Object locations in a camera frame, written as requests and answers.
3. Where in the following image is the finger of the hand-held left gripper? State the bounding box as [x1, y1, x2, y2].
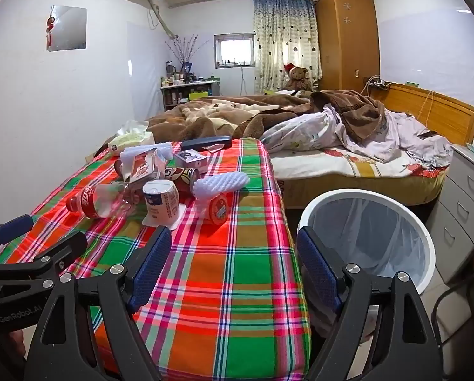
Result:
[0, 214, 34, 264]
[0, 233, 89, 283]

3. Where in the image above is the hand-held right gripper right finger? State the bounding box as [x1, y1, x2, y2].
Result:
[296, 225, 446, 381]

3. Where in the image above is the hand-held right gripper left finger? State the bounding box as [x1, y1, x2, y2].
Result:
[23, 225, 173, 381]

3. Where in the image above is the clear plastic bottle red label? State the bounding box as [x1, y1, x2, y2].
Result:
[65, 182, 140, 220]

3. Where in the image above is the white yogurt cup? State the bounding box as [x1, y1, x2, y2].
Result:
[142, 180, 186, 231]

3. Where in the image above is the red lidded plastic cup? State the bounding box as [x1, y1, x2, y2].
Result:
[193, 191, 230, 225]

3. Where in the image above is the red milk can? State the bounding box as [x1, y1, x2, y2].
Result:
[163, 167, 200, 197]

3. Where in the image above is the red and white carton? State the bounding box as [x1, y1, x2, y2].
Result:
[130, 148, 168, 191]

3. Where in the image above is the purple printed small carton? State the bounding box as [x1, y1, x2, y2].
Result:
[174, 150, 208, 175]

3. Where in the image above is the white trash bin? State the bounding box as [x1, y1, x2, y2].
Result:
[296, 189, 437, 340]

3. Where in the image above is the clear bin liner bag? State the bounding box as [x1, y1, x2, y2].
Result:
[310, 196, 428, 282]

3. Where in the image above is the plaid tablecloth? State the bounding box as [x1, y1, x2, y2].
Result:
[0, 137, 313, 381]

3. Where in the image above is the floral bed sheet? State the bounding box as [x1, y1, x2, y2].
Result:
[269, 147, 448, 207]

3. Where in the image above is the yellow tissue pack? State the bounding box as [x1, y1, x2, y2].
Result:
[108, 120, 155, 153]

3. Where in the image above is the blue glasses case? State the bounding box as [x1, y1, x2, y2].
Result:
[180, 135, 233, 152]

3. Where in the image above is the brown plush blanket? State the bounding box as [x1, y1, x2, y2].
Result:
[94, 89, 389, 155]

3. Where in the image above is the grey nightstand with drawers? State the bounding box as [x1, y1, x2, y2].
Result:
[425, 143, 474, 284]

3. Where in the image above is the pale floral quilt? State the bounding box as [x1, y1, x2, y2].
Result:
[261, 103, 454, 167]

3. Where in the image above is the white shelf unit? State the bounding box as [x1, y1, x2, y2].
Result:
[159, 79, 222, 112]

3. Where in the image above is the brown teddy bear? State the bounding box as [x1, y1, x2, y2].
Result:
[281, 63, 315, 93]

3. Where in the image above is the white power strip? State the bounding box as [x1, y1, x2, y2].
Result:
[364, 75, 392, 92]

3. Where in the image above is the wooden bed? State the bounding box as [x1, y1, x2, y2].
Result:
[86, 81, 474, 211]

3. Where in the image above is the red hanging ornament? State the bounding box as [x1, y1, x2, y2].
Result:
[45, 16, 57, 48]

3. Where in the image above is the vase with dry branches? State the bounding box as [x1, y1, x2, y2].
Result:
[166, 36, 204, 76]

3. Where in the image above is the small window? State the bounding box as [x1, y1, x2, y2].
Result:
[214, 34, 255, 68]

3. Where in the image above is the patterned curtain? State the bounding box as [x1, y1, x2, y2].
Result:
[253, 0, 322, 92]

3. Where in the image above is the wooden wardrobe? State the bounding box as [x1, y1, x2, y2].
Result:
[314, 0, 381, 94]

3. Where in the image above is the wrapped air conditioner pipe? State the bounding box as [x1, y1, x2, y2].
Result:
[147, 0, 178, 40]

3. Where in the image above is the black cable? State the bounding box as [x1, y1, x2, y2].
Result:
[431, 286, 472, 350]

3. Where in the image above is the pale charging cable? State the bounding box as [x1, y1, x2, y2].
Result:
[420, 91, 436, 128]

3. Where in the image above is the wall mirror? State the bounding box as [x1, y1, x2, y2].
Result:
[47, 5, 88, 52]

